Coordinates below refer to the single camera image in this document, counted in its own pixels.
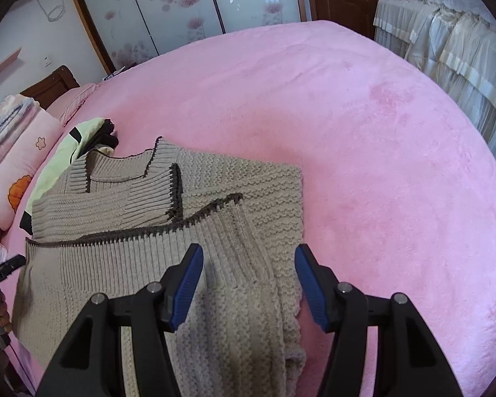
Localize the pink bed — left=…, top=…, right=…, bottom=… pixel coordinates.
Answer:
left=0, top=19, right=496, bottom=397

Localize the white wall cable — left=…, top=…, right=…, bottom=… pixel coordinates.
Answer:
left=33, top=0, right=67, bottom=21

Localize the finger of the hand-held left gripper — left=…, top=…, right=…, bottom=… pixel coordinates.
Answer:
left=0, top=255, right=27, bottom=288

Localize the pink cartoon pillow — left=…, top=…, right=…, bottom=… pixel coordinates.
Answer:
left=0, top=110, right=64, bottom=232

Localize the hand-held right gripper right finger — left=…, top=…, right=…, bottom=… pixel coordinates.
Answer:
left=294, top=243, right=461, bottom=397

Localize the light green striped garment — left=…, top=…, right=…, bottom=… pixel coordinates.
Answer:
left=19, top=118, right=118, bottom=232

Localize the dark wooden headboard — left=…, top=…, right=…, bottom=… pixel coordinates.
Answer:
left=20, top=65, right=81, bottom=110

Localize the grey knit cardigan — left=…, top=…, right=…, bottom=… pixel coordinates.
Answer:
left=12, top=136, right=309, bottom=397

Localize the floral sliding door wardrobe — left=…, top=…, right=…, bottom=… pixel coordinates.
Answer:
left=64, top=0, right=315, bottom=73

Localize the person's left hand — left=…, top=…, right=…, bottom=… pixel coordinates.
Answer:
left=0, top=285, right=14, bottom=333

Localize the folded floral quilt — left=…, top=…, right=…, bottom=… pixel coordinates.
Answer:
left=0, top=94, right=40, bottom=162

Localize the white lace furniture cover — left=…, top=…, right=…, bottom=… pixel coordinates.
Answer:
left=372, top=0, right=496, bottom=162

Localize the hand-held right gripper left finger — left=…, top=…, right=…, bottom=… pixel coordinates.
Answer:
left=37, top=243, right=205, bottom=397

